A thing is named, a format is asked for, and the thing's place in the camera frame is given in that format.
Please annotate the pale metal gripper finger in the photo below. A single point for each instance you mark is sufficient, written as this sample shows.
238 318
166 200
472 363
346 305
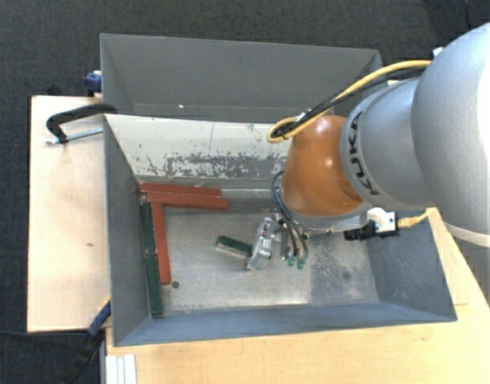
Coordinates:
260 256
259 232

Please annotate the dark green block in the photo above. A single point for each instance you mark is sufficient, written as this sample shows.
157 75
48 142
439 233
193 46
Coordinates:
154 286
232 245
147 226

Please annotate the grey metal bin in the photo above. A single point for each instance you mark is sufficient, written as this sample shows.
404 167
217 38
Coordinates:
236 286

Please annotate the red-brown flat block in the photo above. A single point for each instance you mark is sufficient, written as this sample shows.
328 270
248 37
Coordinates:
180 189
188 201
161 246

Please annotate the pale wood flat board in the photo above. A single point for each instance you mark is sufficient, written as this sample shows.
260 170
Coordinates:
66 222

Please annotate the black cylinder on white bracket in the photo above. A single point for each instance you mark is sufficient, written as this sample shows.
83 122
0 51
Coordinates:
378 224

